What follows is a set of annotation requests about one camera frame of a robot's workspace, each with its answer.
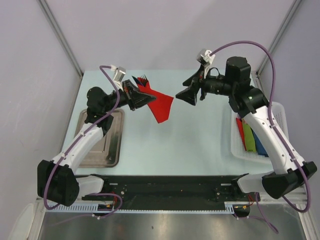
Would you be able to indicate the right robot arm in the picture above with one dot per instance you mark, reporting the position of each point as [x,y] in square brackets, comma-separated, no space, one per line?
[289,172]

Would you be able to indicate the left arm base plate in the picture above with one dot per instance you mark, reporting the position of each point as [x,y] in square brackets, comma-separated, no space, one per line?
[110,190]

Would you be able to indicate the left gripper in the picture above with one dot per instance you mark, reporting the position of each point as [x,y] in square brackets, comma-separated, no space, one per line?
[134,98]

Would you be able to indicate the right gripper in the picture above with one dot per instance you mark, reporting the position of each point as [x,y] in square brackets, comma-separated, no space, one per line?
[189,94]

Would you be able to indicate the metal tray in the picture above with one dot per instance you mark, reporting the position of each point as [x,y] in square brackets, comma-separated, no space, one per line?
[106,152]

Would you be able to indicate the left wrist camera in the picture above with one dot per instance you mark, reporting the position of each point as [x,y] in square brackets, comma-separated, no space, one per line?
[119,73]

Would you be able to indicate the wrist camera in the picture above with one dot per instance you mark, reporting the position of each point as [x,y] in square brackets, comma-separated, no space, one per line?
[119,73]
[205,57]

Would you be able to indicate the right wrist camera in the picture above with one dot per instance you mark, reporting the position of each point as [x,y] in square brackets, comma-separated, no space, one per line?
[205,57]

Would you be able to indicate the white cable duct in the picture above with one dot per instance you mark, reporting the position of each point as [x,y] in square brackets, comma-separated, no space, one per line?
[104,209]

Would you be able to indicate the red paper napkin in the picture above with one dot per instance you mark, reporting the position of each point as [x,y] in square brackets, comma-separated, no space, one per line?
[161,106]

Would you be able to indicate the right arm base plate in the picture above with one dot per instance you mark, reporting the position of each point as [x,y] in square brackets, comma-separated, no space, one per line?
[227,192]

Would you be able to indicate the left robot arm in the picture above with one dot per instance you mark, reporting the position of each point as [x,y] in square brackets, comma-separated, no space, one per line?
[56,178]

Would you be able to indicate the green rolled napkin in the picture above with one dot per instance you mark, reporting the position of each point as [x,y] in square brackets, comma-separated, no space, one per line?
[249,139]

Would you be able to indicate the red napkin in basket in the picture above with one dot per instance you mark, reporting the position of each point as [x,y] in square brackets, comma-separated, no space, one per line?
[241,131]

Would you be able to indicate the blue rolled napkin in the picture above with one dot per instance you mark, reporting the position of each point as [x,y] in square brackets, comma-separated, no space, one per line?
[258,146]

